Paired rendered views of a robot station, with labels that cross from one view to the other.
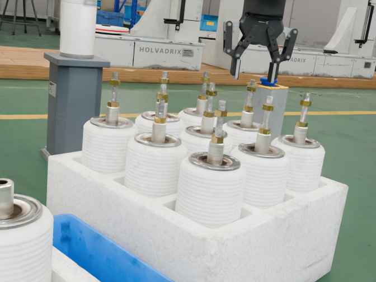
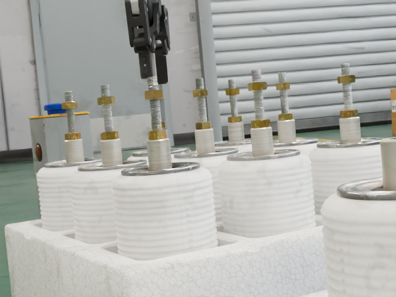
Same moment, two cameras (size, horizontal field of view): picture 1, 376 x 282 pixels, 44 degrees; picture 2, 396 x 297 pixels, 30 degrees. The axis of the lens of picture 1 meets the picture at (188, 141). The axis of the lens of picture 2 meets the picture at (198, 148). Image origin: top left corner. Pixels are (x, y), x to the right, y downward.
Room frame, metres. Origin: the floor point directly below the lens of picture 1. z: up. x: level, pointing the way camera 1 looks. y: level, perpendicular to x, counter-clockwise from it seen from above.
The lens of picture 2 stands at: (0.53, 0.78, 0.31)
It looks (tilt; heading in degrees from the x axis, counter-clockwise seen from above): 3 degrees down; 289
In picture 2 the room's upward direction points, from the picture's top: 5 degrees counter-clockwise
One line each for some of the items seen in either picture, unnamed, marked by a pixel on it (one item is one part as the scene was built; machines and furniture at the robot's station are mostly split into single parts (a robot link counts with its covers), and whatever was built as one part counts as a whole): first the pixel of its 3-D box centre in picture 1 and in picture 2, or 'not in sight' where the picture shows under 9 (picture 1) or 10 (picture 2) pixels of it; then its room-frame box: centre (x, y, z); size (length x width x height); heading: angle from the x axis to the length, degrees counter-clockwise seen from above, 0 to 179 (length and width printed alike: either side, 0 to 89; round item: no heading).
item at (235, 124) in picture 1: (245, 126); (161, 152); (0.89, -0.11, 0.25); 0.08 x 0.08 x 0.01
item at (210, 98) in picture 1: (210, 104); (202, 110); (0.80, -0.03, 0.30); 0.01 x 0.01 x 0.08
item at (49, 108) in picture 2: (268, 82); (58, 110); (1.07, -0.17, 0.32); 0.04 x 0.04 x 0.02
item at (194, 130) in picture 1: (206, 132); (205, 154); (0.80, -0.03, 0.25); 0.08 x 0.08 x 0.01
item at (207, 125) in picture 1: (207, 125); (205, 143); (0.80, -0.03, 0.26); 0.02 x 0.02 x 0.03
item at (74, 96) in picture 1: (74, 109); not in sight; (1.30, 0.33, 0.15); 0.15 x 0.15 x 0.30; 32
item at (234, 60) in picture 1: (230, 61); (143, 58); (0.88, -0.06, 0.37); 0.03 x 0.01 x 0.05; 99
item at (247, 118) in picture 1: (247, 120); not in sight; (0.89, -0.11, 0.26); 0.02 x 0.02 x 0.03
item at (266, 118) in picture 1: (266, 120); (284, 102); (0.73, -0.12, 0.30); 0.01 x 0.01 x 0.08
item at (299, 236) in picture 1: (195, 216); (218, 290); (0.80, -0.03, 0.09); 0.39 x 0.39 x 0.18; 49
